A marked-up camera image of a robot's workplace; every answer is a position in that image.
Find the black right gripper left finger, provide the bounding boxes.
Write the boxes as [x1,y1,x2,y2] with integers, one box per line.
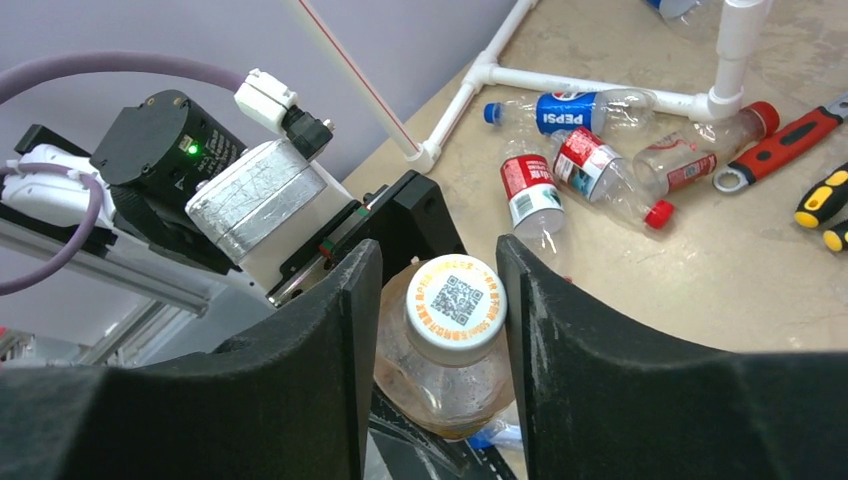
[1,240,383,479]

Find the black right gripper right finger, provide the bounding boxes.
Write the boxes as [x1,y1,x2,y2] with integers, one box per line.
[496,234,847,479]

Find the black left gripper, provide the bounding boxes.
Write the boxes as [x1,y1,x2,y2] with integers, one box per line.
[268,170,465,308]

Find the gold red label bottle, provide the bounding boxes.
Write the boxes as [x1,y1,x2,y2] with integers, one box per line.
[373,254,514,440]

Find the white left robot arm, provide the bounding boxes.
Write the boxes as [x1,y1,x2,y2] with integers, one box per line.
[1,90,464,306]

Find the clear bottle blue white cap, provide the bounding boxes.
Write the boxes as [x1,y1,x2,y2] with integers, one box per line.
[468,401,524,452]

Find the red label bottle near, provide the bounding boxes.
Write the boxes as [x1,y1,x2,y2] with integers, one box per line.
[500,154,566,261]

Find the red label bottle middle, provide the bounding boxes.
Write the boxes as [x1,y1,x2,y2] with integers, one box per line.
[550,127,675,230]

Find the Pepsi bottle by pipe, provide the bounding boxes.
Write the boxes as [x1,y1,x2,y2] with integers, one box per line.
[482,88,658,140]

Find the clear bottle red open cap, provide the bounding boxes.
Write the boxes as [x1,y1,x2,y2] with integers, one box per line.
[632,101,781,199]

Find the yellow black screwdriver right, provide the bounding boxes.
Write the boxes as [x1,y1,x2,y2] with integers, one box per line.
[822,220,848,252]

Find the yellow black screwdriver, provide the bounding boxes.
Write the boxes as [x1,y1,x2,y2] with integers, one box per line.
[794,163,847,229]
[822,220,848,252]

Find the yellow black screwdriver left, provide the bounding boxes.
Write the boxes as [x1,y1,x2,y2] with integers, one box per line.
[794,163,847,229]

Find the Pepsi bottle far corner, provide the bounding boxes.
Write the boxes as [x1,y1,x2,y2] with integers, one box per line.
[645,0,709,20]

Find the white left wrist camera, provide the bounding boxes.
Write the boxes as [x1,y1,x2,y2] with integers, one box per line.
[185,139,354,294]

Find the red handled adjustable wrench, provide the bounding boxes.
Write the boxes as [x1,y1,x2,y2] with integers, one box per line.
[712,93,847,194]

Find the white PVC pipe frame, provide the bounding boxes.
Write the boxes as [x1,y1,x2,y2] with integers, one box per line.
[281,0,773,175]

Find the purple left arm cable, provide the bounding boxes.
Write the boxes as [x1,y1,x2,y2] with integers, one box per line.
[0,51,248,297]

